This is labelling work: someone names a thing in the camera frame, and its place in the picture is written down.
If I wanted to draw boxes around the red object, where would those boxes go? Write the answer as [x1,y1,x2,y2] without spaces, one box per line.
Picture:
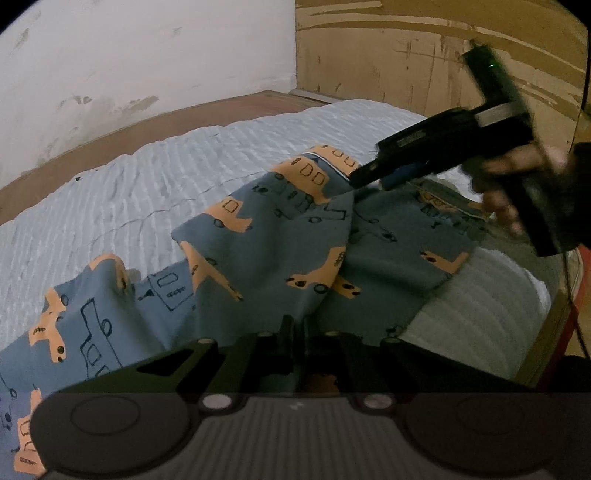
[538,244,591,393]

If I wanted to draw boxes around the blue car print pants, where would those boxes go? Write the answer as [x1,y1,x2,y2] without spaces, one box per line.
[0,144,491,477]

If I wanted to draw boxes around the person's right hand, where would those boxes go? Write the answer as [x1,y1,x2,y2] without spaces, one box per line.
[468,144,571,237]

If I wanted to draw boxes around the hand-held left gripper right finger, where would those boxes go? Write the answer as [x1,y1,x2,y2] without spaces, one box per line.
[299,318,527,411]

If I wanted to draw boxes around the brown wooden bed board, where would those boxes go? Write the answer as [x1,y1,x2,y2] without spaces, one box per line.
[0,89,343,228]

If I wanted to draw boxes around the scratched wooden panel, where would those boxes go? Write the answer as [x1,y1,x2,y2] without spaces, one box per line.
[295,0,591,155]

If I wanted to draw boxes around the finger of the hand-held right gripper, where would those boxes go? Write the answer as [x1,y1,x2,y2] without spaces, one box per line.
[348,156,432,188]
[381,167,422,190]

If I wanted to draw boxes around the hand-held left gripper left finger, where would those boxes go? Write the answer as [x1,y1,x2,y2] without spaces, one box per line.
[92,315,298,411]

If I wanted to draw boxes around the light blue quilted bedspread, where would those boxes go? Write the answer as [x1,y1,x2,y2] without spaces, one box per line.
[0,99,553,385]

